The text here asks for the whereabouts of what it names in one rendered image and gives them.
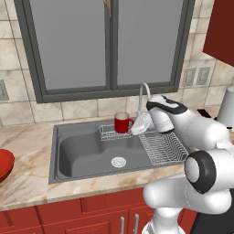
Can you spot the grey kitchen sink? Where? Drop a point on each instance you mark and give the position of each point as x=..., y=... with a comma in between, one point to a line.
x=85, y=152

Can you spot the grey wall socket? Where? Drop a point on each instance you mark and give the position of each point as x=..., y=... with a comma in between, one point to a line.
x=2, y=90
x=203, y=76
x=189, y=76

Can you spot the red base cabinet door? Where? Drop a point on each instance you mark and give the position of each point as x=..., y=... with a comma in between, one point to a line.
x=146, y=221
x=91, y=224

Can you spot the red base cabinet run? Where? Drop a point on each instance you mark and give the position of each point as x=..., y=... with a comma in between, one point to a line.
x=27, y=218

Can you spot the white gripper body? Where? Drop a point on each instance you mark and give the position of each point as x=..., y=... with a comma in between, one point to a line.
x=141, y=124

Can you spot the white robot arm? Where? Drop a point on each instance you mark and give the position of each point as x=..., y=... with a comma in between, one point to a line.
x=207, y=131

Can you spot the black dishwasher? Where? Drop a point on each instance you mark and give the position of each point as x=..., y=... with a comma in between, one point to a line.
x=213, y=224

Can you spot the silver sink tap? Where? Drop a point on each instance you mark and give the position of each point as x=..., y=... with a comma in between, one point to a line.
x=141, y=94

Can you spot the red bowl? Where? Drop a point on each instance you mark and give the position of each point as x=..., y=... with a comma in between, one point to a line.
x=4, y=164

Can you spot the grey framed window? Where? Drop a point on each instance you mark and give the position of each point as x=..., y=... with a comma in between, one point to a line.
x=112, y=45

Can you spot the red wall cabinet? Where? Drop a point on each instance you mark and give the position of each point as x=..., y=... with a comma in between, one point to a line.
x=221, y=30

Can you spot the red mug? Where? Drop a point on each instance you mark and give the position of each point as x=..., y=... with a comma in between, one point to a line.
x=121, y=125

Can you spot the red false drawer front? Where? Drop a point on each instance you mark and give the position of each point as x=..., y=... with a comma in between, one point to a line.
x=112, y=201

